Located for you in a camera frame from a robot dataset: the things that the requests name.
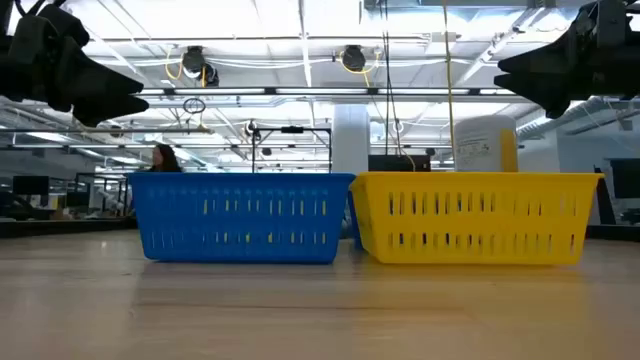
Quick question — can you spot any dark wide background monitor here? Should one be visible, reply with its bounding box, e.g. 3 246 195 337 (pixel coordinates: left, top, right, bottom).
608 158 640 200

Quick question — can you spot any black background robot frame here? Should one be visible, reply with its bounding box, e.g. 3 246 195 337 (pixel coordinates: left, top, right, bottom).
250 125 333 174

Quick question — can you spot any yellow hanging power cable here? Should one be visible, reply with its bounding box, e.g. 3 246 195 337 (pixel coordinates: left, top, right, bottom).
441 0 457 166

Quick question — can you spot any grey horizontal pipe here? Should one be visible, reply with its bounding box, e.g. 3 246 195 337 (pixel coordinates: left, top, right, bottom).
0 126 216 136

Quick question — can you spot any black hanging cable loop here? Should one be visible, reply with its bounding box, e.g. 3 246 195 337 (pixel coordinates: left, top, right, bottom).
181 96 208 116

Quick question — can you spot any white wipes canister yellow label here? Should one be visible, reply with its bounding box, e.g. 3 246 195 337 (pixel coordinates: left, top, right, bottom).
453 114 520 174

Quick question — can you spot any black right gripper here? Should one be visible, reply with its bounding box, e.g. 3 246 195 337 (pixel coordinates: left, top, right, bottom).
493 0 640 120

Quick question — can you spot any small dark background monitor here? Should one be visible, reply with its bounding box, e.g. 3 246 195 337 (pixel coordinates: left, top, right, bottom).
11 174 51 197

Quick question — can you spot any black slanted stand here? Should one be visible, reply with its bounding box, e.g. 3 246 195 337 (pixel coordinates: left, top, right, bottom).
592 166 618 226

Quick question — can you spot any white building column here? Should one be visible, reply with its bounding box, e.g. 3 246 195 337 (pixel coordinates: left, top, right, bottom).
331 103 372 175

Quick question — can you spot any person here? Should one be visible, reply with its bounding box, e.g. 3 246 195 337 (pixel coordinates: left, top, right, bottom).
148 143 184 174

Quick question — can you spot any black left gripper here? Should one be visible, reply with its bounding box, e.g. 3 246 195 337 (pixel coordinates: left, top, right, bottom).
0 7 150 128

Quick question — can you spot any blue plastic slotted basket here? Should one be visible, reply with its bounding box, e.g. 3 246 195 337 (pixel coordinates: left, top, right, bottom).
127 171 357 265
346 188 366 251

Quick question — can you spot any long linear light fixture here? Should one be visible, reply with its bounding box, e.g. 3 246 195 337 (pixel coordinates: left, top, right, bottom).
137 86 524 97

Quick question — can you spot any black ceiling cord reel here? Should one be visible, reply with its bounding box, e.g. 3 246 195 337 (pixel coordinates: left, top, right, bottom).
340 43 369 74
180 44 221 89

